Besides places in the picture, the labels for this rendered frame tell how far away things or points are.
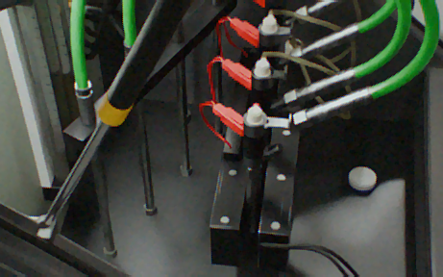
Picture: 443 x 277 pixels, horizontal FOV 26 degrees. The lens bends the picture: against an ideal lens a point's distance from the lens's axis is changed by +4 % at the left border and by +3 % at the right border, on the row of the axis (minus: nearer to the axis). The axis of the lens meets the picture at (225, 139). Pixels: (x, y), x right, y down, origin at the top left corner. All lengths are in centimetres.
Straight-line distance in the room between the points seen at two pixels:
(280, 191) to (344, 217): 20
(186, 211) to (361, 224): 25
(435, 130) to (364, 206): 15
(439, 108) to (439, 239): 23
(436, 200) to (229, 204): 27
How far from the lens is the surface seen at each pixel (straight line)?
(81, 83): 107
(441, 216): 124
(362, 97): 103
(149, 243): 134
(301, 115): 106
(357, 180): 140
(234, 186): 120
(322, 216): 137
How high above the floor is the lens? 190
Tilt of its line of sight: 47 degrees down
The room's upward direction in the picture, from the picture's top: 1 degrees counter-clockwise
